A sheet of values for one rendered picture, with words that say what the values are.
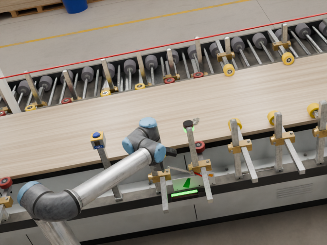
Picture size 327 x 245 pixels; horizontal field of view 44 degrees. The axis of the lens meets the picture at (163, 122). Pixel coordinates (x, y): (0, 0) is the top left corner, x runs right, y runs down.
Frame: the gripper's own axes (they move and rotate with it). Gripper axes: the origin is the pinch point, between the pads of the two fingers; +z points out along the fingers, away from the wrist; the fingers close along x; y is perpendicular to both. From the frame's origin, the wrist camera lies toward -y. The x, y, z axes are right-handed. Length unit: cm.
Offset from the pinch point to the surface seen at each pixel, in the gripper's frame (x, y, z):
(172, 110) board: -65, -10, 6
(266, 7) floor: -412, -172, 97
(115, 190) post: -7.8, 32.8, 16.3
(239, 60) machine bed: -149, -75, 25
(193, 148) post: -7.8, -18.7, -5.1
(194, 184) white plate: -7.0, -15.3, 23.4
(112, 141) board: -43, 33, 6
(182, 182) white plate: -7.0, -8.4, 19.0
